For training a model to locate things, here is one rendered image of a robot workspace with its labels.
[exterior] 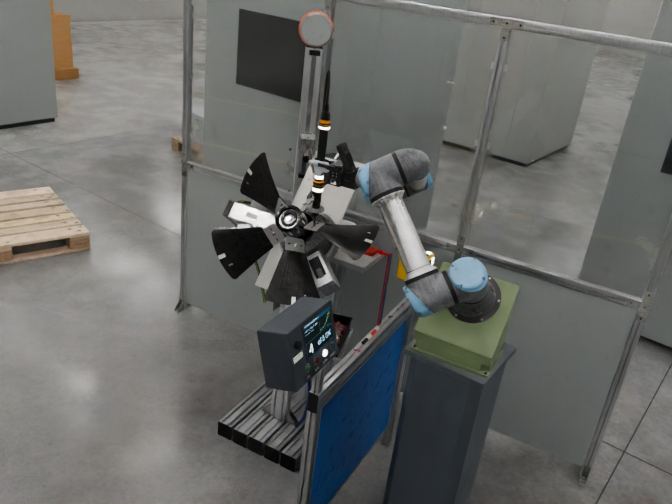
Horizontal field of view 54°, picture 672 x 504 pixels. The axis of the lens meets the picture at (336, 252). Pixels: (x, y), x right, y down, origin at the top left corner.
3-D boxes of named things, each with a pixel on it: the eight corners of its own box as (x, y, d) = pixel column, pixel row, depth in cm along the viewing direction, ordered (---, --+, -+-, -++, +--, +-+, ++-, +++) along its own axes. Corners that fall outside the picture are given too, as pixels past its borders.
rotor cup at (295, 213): (282, 216, 285) (271, 204, 274) (314, 210, 282) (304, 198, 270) (283, 247, 280) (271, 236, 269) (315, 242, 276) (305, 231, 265)
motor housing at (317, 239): (278, 257, 297) (267, 247, 285) (299, 211, 302) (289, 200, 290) (323, 272, 288) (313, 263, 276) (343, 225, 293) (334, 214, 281)
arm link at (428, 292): (460, 304, 208) (393, 147, 214) (416, 322, 209) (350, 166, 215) (458, 303, 220) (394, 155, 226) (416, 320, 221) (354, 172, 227)
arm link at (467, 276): (495, 295, 216) (493, 279, 204) (456, 310, 217) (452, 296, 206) (480, 264, 222) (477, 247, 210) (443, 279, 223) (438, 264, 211)
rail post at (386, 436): (383, 439, 337) (407, 307, 304) (390, 442, 336) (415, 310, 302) (380, 444, 334) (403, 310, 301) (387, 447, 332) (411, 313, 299)
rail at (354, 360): (407, 307, 304) (410, 292, 301) (415, 310, 303) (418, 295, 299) (306, 410, 231) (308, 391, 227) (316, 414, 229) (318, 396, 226)
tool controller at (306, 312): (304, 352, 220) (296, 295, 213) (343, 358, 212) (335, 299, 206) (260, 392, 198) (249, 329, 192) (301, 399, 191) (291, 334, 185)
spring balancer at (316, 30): (296, 44, 312) (297, 46, 305) (299, 8, 305) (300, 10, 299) (330, 47, 314) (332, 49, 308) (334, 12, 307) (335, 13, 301)
